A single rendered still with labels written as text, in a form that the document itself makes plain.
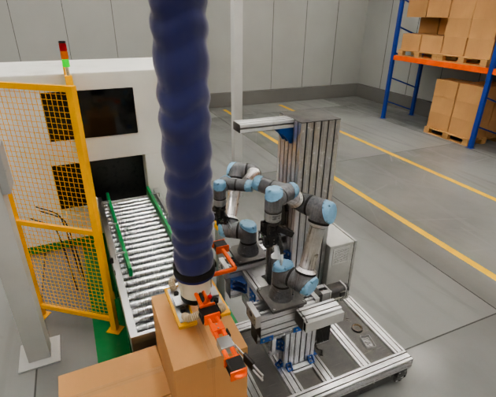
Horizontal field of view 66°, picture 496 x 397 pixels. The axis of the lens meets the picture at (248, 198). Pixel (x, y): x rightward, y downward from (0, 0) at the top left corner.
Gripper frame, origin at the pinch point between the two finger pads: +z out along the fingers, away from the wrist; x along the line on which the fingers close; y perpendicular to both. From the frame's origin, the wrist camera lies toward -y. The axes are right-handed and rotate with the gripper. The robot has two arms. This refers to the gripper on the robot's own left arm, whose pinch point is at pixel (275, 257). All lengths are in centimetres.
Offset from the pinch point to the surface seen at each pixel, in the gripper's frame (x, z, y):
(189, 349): -15, 58, 40
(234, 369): 26, 31, 31
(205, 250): -26.6, 6.7, 25.4
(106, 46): -956, -20, -12
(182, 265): -29.5, 14.6, 37.3
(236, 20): -356, -93, -123
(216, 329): 1.3, 32.3, 30.2
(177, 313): -30, 44, 42
